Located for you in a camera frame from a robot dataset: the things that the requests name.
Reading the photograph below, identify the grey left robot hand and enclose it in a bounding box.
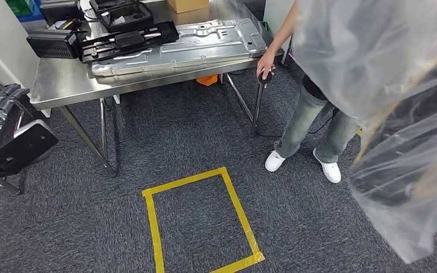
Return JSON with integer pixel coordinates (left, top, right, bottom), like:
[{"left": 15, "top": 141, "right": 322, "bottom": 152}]
[{"left": 0, "top": 83, "right": 31, "bottom": 161}]

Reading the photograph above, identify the long black plastic part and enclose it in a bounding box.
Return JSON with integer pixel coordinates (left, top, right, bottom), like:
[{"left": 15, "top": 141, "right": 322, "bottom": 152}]
[{"left": 76, "top": 20, "right": 180, "bottom": 64}]

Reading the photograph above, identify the black round handheld controller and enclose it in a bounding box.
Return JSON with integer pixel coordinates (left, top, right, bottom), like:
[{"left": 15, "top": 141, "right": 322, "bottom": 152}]
[{"left": 257, "top": 69, "right": 274, "bottom": 85}]

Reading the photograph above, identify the stainless steel workbench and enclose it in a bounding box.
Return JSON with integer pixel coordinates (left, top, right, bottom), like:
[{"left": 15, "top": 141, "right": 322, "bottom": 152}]
[{"left": 30, "top": 0, "right": 285, "bottom": 177}]

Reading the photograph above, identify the blue metal shelf rack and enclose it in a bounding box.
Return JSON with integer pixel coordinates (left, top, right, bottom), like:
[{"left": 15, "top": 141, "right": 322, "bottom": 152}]
[{"left": 17, "top": 3, "right": 45, "bottom": 23}]

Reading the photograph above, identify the white cabinet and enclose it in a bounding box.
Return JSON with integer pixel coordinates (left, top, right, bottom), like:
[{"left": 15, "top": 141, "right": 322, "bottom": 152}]
[
  {"left": 263, "top": 0, "right": 298, "bottom": 43},
  {"left": 0, "top": 0, "right": 52, "bottom": 118}
]

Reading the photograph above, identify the black foam-lined case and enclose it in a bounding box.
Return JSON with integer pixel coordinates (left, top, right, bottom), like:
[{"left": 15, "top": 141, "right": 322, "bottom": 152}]
[{"left": 89, "top": 0, "right": 154, "bottom": 34}]

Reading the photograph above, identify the yellow floor tape square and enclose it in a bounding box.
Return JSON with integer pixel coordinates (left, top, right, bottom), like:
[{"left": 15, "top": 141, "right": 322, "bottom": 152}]
[{"left": 142, "top": 167, "right": 266, "bottom": 273}]

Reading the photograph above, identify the small orange object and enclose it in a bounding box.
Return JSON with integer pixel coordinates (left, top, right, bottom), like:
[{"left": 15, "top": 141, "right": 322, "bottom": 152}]
[{"left": 196, "top": 74, "right": 219, "bottom": 87}]

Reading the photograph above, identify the stamped silver metal panel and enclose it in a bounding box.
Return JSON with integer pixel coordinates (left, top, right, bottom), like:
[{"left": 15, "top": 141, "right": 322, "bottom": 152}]
[{"left": 91, "top": 18, "right": 268, "bottom": 78}]

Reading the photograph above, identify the open cardboard box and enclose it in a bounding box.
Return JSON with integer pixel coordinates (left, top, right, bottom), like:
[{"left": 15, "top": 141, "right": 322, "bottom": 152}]
[{"left": 167, "top": 0, "right": 211, "bottom": 15}]

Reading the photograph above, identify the person's hand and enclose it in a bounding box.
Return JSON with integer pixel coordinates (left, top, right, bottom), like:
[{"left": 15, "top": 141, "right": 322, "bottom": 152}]
[{"left": 256, "top": 49, "right": 278, "bottom": 81}]

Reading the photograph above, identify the stainless steel table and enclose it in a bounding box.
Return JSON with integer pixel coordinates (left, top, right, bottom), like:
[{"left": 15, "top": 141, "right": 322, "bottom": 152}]
[{"left": 281, "top": 35, "right": 294, "bottom": 68}]

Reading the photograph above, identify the person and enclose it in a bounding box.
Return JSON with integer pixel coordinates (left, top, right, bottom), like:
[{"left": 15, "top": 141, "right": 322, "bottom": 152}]
[{"left": 256, "top": 0, "right": 362, "bottom": 185}]

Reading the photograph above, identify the white wrist camera black mount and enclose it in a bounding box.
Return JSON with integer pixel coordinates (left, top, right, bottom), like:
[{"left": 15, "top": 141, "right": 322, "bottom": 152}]
[{"left": 0, "top": 119, "right": 59, "bottom": 178}]

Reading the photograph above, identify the black power cable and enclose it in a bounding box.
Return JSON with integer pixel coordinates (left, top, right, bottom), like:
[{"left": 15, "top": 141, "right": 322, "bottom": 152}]
[{"left": 80, "top": 0, "right": 96, "bottom": 23}]

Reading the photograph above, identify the black controller cable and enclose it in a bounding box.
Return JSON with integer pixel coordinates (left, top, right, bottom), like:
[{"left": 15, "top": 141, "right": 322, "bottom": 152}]
[{"left": 258, "top": 107, "right": 340, "bottom": 138}]

